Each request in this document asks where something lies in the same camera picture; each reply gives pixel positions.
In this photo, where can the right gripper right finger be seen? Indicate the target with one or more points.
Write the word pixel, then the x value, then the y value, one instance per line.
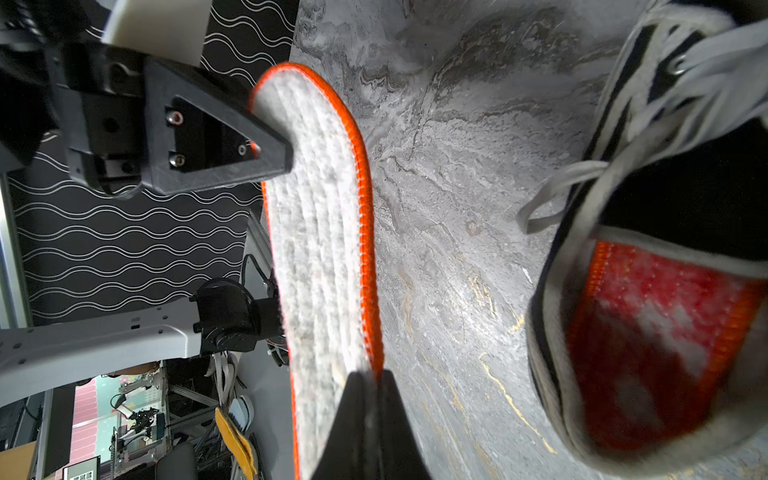
pixel 400 456

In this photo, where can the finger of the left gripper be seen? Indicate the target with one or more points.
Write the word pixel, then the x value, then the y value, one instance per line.
pixel 200 134

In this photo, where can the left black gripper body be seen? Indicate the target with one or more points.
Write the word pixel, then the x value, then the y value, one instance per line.
pixel 98 97

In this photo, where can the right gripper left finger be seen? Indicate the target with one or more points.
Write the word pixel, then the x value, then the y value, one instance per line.
pixel 349 452

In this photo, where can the white insole orange edge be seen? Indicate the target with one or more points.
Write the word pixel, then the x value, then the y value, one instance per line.
pixel 320 218

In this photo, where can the black white sneaker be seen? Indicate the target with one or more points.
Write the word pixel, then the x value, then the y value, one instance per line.
pixel 677 166

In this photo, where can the red patterned insole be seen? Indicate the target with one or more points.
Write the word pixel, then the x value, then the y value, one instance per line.
pixel 652 341

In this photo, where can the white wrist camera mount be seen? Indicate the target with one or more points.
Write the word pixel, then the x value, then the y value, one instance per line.
pixel 169 29

